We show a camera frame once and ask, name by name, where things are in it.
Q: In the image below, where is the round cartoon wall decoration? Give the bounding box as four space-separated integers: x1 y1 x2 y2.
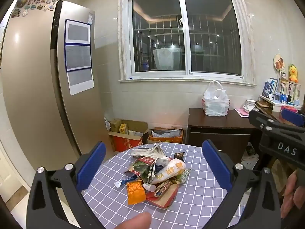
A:
273 54 286 73

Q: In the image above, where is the gold refrigerator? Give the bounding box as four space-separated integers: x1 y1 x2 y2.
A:
0 0 113 170

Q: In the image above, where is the blue-bordered printed sheet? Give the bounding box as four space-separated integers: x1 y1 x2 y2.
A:
64 19 91 46
65 44 92 72

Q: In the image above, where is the checked purple tablecloth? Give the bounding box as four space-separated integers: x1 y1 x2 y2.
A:
81 142 253 229

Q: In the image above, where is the white blue packet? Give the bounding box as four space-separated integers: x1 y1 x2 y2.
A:
152 157 172 173

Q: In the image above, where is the person's right hand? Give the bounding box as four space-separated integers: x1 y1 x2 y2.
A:
281 171 305 219

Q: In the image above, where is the row of books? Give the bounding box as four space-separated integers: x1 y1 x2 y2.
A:
262 77 280 98

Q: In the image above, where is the orange snack packet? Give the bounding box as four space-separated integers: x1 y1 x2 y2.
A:
125 180 146 205

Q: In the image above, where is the person's left hand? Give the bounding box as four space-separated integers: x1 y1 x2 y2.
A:
114 212 152 229

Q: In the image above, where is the plain white printed sheet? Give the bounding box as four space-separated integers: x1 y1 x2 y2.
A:
67 69 94 96

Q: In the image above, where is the green clear wrapper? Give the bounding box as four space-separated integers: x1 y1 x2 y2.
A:
176 168 191 184

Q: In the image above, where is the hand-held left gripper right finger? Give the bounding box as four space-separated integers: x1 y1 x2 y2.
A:
202 139 282 229

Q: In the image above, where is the white plastic bag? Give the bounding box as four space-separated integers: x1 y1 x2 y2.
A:
202 80 230 117

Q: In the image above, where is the red brown paper packet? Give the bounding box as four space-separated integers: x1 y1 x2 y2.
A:
145 184 179 208

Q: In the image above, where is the cluster of fridge magnets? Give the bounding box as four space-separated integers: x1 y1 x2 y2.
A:
11 0 58 18

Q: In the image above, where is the orange cardboard box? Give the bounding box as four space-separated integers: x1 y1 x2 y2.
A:
147 127 185 145

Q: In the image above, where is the pink mat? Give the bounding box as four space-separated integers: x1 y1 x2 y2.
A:
234 107 251 117

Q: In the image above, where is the brown stick wrapper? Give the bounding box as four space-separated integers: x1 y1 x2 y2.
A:
155 180 173 196

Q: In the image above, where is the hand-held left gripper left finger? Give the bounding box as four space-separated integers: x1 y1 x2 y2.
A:
27 141 107 229

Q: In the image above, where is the dark wooden cabinet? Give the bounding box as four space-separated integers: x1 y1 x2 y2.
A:
186 107 261 165

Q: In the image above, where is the blue white tube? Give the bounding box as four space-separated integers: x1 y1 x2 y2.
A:
114 175 139 188

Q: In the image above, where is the red snack packet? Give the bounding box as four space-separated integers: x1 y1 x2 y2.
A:
132 156 156 176

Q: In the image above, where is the white orange-print wrapper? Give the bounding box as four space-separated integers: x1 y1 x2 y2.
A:
150 158 186 185

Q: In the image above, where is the white box of papers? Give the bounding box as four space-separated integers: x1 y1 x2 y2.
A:
241 143 261 170

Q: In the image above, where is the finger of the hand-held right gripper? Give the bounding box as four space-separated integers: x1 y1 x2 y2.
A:
281 109 305 127
248 110 287 135

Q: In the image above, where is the red cardboard carton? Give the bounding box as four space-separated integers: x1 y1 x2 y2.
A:
108 119 149 152

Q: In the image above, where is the wooden desktop shelf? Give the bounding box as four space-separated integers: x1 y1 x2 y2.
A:
258 77 302 112

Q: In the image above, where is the white sliding window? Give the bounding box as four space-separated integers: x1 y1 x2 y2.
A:
118 0 257 87

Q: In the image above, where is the yellow duck toy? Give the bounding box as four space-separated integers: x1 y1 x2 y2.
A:
288 64 299 83

